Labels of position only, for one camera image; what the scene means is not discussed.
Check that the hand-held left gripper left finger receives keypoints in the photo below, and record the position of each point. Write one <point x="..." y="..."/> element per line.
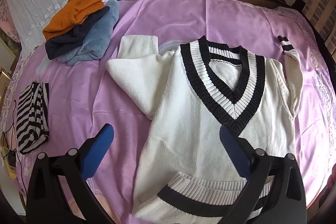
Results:
<point x="97" y="150"/>

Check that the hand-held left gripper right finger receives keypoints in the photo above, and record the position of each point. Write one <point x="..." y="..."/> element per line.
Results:
<point x="236" y="154"/>

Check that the white black-trimmed knit sweater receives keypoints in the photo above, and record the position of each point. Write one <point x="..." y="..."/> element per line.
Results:
<point x="183" y="121"/>

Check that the black white striped garment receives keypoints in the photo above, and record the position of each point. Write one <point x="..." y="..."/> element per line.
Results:
<point x="31" y="119"/>

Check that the yellow power strip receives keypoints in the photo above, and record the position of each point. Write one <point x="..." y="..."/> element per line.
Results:
<point x="8" y="161"/>

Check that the navy folded garment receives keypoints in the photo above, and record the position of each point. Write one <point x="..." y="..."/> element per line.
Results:
<point x="63" y="45"/>

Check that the light blue folded garment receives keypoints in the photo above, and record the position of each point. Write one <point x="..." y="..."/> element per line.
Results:
<point x="95" y="37"/>

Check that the orange folded garment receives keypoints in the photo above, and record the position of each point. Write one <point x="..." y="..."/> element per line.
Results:
<point x="73" y="14"/>

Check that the purple patterned bedsheet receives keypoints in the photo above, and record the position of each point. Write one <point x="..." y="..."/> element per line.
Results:
<point x="183" y="19"/>

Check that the pink floral pillow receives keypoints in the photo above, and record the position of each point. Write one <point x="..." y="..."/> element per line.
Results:
<point x="6" y="16"/>

